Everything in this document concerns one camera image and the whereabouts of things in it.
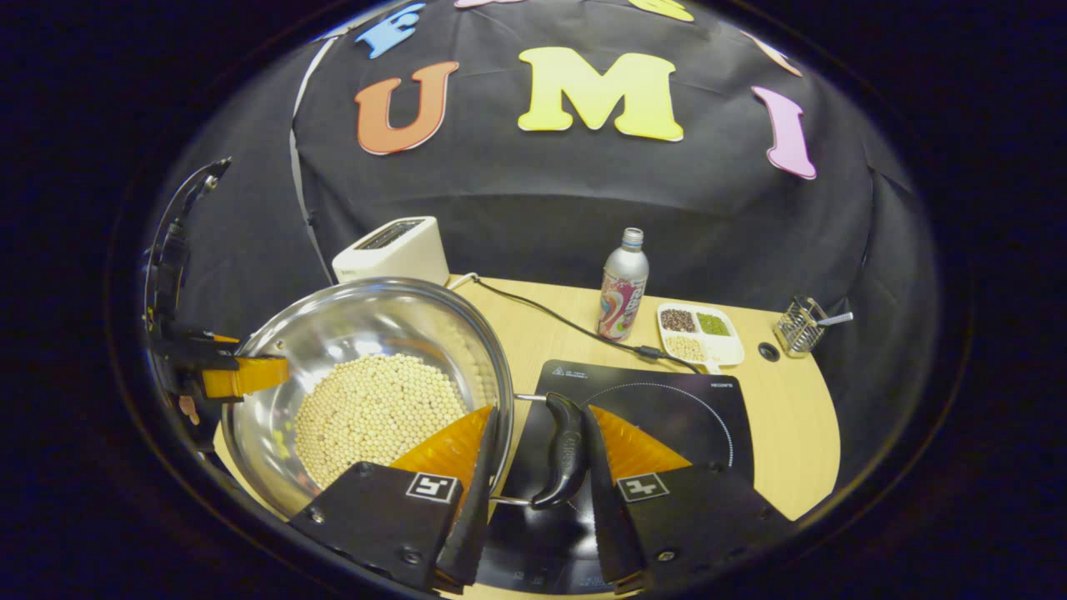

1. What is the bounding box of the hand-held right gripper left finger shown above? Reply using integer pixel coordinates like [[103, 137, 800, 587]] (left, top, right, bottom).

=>
[[288, 404, 499, 594]]

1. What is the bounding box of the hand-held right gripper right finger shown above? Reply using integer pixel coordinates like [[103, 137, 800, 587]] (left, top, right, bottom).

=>
[[581, 404, 793, 594]]

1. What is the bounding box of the black induction cooktop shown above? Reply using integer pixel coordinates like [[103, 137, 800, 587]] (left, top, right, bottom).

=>
[[479, 360, 755, 594]]

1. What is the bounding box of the stainless steel pot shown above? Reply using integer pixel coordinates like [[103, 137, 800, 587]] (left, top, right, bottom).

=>
[[221, 277, 589, 522]]

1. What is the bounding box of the pile of soybeans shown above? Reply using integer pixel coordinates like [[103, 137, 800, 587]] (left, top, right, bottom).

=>
[[293, 353, 469, 491]]

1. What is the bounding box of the white toaster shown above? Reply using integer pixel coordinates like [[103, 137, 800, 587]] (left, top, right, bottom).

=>
[[332, 217, 451, 288]]

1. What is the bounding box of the white divided bean tray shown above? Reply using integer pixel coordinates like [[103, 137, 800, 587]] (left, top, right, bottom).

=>
[[656, 302, 746, 374]]

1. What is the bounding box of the silver drink bottle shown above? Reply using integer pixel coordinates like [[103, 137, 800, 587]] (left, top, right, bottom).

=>
[[597, 227, 650, 342]]

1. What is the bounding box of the black power cable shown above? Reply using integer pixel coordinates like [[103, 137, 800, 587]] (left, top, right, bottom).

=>
[[450, 273, 706, 376]]

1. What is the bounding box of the wire utensil holder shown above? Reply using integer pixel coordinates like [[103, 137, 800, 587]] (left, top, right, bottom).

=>
[[774, 296, 828, 358]]

